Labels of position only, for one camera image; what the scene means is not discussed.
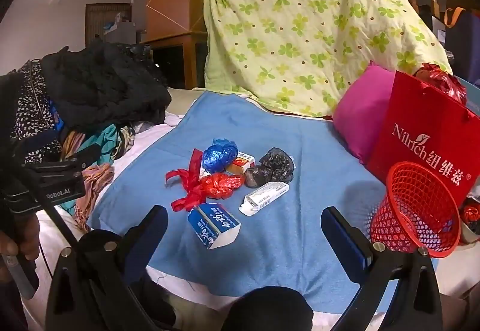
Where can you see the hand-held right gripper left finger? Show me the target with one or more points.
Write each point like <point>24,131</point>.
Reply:
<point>140,241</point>

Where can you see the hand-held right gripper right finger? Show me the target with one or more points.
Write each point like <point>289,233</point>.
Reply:
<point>347,241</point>

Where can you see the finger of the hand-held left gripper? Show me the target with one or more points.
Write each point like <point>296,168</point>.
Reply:
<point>84,157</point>

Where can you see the red mesh basket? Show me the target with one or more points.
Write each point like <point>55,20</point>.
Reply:
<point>412,203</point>

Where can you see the blue white carton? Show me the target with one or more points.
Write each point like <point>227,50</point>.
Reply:
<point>215,224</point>

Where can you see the long white carton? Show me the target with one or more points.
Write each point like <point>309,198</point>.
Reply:
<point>266,196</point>

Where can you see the small red plastic bag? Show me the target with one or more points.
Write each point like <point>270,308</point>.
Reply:
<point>221,184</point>

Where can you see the black plastic bag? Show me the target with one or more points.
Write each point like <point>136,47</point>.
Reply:
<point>277,165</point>

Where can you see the blue plastic bag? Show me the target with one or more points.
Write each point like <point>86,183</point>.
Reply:
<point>217,156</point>

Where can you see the orange white medicine box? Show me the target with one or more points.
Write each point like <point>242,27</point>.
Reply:
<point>240,162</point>

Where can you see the person's left hand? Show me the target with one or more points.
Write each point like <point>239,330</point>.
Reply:
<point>22,237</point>

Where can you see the orange striped scarf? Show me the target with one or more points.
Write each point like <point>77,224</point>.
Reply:
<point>95,177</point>

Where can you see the teal cloth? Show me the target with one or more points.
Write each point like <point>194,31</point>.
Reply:
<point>108,139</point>

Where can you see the light blue blanket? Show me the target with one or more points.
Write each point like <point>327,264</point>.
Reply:
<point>281,241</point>

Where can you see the dark dotted cloth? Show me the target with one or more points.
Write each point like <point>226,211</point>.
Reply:
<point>30,109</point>

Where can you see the black clothing pile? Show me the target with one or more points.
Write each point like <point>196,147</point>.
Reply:
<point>101,83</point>

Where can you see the person's black trouser leg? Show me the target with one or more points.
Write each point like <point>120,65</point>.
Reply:
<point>270,308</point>

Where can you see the steel basin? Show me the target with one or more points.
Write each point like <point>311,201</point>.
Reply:
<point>469,237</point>

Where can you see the red plastic bag in basin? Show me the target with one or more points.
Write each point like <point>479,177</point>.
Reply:
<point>470,212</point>

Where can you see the pink pillow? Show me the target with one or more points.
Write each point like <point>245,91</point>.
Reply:
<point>360,109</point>

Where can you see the grey cabinet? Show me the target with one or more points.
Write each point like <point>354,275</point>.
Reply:
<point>125,30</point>

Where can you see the brown wooden door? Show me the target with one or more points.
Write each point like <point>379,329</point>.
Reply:
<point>107,21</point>

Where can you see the red paper bag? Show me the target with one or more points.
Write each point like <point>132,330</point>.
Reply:
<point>423,117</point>

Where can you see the large crumpled red plastic bag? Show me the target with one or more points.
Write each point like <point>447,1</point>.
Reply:
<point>438,81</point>

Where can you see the light blue cardboard box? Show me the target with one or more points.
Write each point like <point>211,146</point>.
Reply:
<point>472,92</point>

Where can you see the green clover print quilt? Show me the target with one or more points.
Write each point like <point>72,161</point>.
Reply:
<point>300,34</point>

